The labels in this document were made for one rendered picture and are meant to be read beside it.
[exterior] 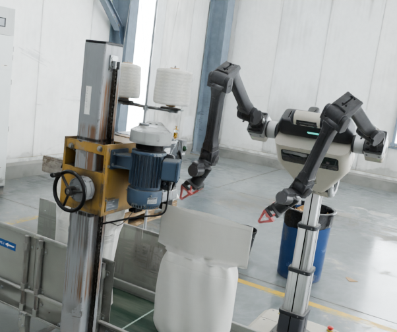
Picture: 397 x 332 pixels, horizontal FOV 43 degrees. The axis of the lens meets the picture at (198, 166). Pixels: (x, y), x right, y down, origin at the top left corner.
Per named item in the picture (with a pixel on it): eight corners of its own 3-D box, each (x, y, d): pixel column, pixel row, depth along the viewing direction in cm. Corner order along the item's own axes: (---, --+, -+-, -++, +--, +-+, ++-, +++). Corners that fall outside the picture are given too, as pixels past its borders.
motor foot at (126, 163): (142, 170, 221) (144, 151, 220) (126, 173, 211) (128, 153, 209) (125, 166, 225) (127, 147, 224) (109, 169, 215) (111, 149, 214)
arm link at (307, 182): (353, 116, 193) (333, 101, 199) (344, 120, 190) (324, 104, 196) (312, 196, 220) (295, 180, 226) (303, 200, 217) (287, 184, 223)
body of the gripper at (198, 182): (184, 182, 241) (192, 170, 238) (193, 178, 250) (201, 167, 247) (194, 191, 239) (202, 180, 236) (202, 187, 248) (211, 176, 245)
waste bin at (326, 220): (331, 274, 476) (343, 208, 465) (316, 290, 431) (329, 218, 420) (283, 260, 498) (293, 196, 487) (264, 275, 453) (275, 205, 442)
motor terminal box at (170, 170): (179, 184, 222) (182, 159, 220) (177, 189, 212) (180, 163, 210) (161, 181, 223) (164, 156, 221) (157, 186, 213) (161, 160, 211)
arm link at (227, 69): (241, 59, 218) (223, 53, 223) (224, 83, 215) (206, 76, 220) (263, 115, 255) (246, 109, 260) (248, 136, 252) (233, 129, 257)
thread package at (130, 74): (146, 100, 240) (150, 64, 237) (127, 99, 228) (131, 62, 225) (121, 96, 247) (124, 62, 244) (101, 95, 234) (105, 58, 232)
